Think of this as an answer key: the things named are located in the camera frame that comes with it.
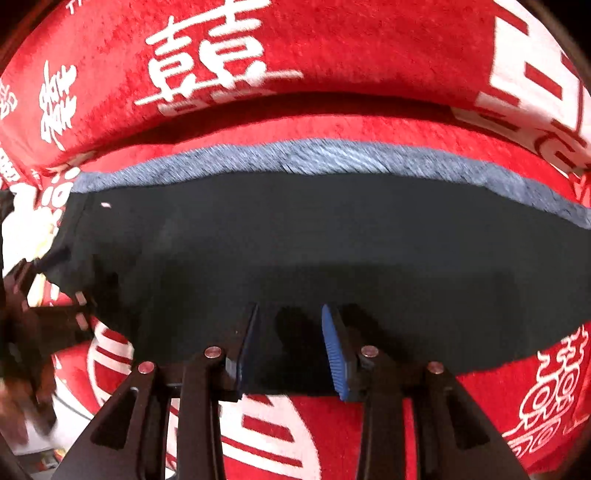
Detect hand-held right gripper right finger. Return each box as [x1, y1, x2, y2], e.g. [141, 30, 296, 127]
[321, 302, 532, 480]

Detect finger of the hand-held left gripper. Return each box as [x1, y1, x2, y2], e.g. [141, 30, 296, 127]
[9, 247, 72, 305]
[21, 288, 98, 344]

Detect black pants with blue waistband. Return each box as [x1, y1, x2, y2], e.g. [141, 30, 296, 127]
[46, 138, 591, 398]

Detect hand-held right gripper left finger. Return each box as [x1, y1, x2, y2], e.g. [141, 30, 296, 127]
[51, 302, 262, 480]

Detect red printed blanket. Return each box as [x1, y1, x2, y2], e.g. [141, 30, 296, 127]
[0, 0, 591, 480]

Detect cream folded cloth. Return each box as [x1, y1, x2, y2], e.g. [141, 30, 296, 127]
[0, 203, 63, 280]

